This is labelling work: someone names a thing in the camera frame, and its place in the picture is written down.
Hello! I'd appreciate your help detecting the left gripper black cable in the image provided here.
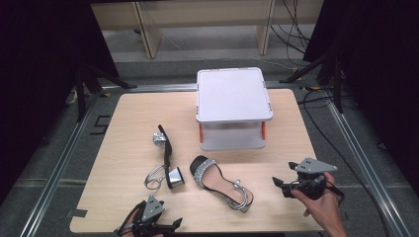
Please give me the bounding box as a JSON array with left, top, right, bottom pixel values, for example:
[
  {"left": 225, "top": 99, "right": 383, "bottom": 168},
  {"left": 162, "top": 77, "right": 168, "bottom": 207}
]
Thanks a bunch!
[{"left": 114, "top": 200, "right": 146, "bottom": 237}]

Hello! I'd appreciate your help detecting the person's left hand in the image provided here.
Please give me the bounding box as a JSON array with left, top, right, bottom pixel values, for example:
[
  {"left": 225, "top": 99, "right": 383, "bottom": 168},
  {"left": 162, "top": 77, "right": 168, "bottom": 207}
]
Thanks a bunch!
[{"left": 119, "top": 210, "right": 164, "bottom": 237}]

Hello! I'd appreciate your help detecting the silver strappy block-heel sandal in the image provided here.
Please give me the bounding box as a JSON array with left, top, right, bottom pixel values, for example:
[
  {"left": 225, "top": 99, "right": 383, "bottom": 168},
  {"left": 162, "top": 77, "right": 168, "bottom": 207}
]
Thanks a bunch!
[
  {"left": 143, "top": 123, "right": 186, "bottom": 192},
  {"left": 189, "top": 155, "right": 255, "bottom": 213}
]

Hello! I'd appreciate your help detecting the aluminium floor rail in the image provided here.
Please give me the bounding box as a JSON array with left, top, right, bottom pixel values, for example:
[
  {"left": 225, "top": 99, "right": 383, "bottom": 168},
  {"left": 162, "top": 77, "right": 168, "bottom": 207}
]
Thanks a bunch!
[
  {"left": 324, "top": 93, "right": 413, "bottom": 237},
  {"left": 19, "top": 87, "right": 104, "bottom": 237},
  {"left": 100, "top": 80, "right": 309, "bottom": 94}
]

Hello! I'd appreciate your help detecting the bundle of black floor cables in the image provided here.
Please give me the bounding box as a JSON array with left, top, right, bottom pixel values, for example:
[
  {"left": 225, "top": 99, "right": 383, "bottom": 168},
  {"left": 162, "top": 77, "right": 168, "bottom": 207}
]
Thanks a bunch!
[{"left": 270, "top": 0, "right": 311, "bottom": 67}]

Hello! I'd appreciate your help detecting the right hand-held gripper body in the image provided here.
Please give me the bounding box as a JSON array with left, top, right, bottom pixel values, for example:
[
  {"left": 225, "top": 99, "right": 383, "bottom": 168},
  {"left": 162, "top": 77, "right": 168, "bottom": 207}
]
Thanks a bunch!
[{"left": 291, "top": 157, "right": 339, "bottom": 200}]

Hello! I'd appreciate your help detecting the white two-tier shoe rack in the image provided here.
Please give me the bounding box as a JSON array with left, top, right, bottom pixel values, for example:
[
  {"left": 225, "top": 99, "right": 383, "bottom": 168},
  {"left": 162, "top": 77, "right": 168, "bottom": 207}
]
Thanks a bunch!
[{"left": 195, "top": 67, "right": 275, "bottom": 152}]

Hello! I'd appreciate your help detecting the black tape strip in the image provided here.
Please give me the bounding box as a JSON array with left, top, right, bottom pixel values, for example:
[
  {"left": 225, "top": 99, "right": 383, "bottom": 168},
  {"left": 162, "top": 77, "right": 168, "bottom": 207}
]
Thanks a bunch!
[{"left": 66, "top": 208, "right": 89, "bottom": 218}]

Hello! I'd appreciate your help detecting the light wooden desk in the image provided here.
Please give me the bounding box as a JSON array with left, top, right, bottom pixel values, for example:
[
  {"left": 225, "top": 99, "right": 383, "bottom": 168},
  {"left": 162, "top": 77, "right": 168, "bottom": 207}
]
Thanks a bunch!
[{"left": 90, "top": 0, "right": 325, "bottom": 60}]

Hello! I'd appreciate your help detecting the black curtain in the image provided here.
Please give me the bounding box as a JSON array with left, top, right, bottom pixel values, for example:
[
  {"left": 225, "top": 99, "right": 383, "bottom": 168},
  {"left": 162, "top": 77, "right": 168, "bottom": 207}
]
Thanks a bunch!
[
  {"left": 0, "top": 0, "right": 121, "bottom": 205},
  {"left": 302, "top": 0, "right": 419, "bottom": 196}
]

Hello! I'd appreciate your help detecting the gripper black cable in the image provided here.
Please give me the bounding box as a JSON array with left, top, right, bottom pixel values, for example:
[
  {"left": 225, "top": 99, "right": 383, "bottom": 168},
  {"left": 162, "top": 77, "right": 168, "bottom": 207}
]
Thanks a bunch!
[
  {"left": 324, "top": 180, "right": 346, "bottom": 205},
  {"left": 114, "top": 200, "right": 146, "bottom": 237}
]

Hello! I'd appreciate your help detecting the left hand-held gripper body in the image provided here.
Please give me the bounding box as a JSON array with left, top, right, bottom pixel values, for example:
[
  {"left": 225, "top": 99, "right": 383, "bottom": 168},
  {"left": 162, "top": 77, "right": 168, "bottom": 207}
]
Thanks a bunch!
[{"left": 132, "top": 195, "right": 172, "bottom": 236}]

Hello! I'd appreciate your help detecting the long black floor cable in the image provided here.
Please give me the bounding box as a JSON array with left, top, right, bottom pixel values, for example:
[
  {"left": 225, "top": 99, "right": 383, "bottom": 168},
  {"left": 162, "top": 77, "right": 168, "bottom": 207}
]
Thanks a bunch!
[{"left": 296, "top": 88, "right": 393, "bottom": 237}]

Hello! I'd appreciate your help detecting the person's right hand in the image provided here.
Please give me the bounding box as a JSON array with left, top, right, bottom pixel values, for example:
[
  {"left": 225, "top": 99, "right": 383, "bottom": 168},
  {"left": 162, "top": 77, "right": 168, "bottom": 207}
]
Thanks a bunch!
[{"left": 291, "top": 172, "right": 342, "bottom": 228}]

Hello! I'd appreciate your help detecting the black metal stand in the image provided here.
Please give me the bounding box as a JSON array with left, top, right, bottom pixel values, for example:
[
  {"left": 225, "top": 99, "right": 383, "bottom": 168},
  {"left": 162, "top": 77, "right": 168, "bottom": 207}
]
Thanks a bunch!
[
  {"left": 73, "top": 62, "right": 138, "bottom": 123},
  {"left": 279, "top": 42, "right": 346, "bottom": 115}
]

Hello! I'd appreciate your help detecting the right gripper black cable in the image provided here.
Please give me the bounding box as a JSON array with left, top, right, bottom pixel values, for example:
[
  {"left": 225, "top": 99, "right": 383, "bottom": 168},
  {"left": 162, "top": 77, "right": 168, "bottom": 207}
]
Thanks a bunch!
[{"left": 324, "top": 180, "right": 346, "bottom": 205}]

